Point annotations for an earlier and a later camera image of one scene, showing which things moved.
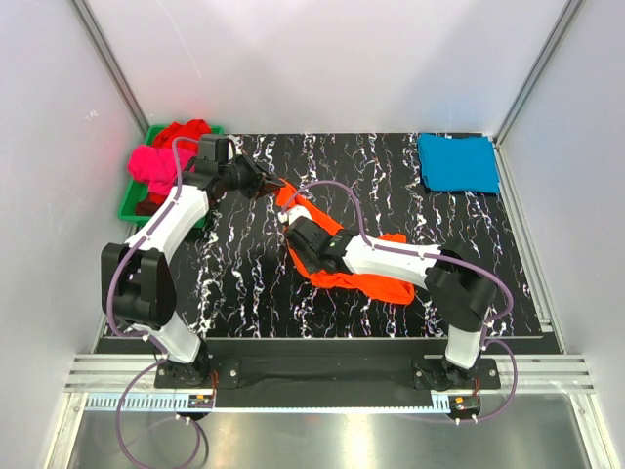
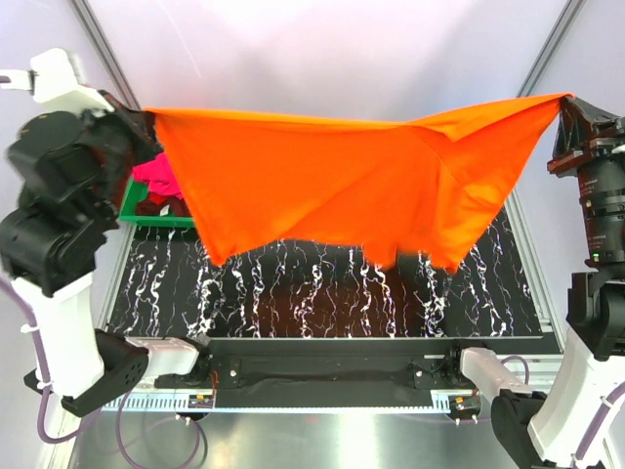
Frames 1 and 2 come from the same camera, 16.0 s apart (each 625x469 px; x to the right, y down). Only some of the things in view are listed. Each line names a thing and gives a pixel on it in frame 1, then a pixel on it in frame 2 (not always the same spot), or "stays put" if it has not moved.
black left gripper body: (240, 176) -> (123, 143)
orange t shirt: (377, 287) -> (412, 192)
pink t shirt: (156, 168) stays put
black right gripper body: (308, 261) -> (606, 136)
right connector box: (464, 404) stays put
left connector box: (200, 401) stays put
